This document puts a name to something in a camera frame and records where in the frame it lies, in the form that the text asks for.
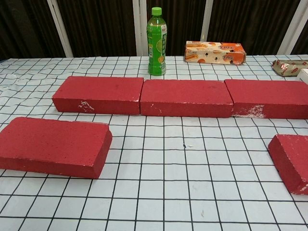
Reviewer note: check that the red brick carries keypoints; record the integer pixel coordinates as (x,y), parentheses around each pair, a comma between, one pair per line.
(269,93)
(96,91)
(53,144)
(183,93)
(293,156)

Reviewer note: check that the green drink bottle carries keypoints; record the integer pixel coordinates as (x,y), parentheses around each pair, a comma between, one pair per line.
(157,48)

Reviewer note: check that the white black grid tablecloth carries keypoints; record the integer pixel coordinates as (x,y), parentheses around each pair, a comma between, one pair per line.
(168,192)

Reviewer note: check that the orange biscuit box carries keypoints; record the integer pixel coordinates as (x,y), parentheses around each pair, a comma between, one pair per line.
(214,54)

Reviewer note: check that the dark brown curtain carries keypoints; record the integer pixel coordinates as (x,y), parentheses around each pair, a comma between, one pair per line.
(101,24)

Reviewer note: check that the gold red snack packet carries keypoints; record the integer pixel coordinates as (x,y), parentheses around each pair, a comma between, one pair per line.
(286,67)

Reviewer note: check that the white stapler box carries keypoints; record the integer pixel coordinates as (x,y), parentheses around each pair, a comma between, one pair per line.
(303,75)

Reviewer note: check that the white frame post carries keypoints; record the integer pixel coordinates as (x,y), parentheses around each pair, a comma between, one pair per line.
(139,29)
(292,31)
(60,29)
(207,19)

